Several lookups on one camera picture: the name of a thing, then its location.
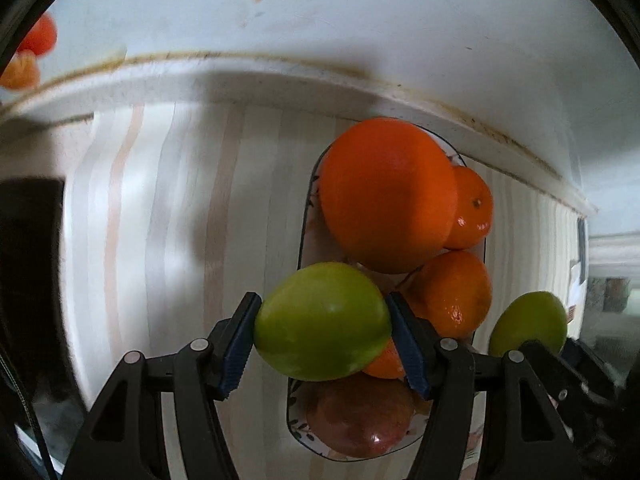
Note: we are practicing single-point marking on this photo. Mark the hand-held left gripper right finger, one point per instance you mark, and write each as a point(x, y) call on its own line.
point(407, 350)

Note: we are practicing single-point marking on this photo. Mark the small dark orange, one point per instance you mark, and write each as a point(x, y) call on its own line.
point(385, 364)

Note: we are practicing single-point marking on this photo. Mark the colourful wall sticker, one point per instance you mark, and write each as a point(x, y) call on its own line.
point(30, 52)

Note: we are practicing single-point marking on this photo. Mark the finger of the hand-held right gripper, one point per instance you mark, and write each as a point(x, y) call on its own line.
point(577, 350)
point(565, 370)

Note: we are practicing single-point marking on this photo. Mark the floral oval ceramic plate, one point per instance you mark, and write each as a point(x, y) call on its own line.
point(312, 250)

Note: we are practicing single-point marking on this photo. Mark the red apple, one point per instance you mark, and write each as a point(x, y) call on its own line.
point(360, 422)

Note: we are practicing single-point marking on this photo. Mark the striped pink-edged tablecloth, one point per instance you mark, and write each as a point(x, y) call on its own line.
point(150, 260)

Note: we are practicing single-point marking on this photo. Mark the large orange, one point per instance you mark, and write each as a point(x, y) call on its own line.
point(387, 195)

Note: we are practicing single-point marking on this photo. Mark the green apple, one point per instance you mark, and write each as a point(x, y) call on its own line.
point(322, 321)
point(530, 320)

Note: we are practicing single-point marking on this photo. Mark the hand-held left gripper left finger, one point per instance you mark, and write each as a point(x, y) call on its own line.
point(240, 347)

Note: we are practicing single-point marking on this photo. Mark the white paper sheet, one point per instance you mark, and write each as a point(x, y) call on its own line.
point(576, 280)

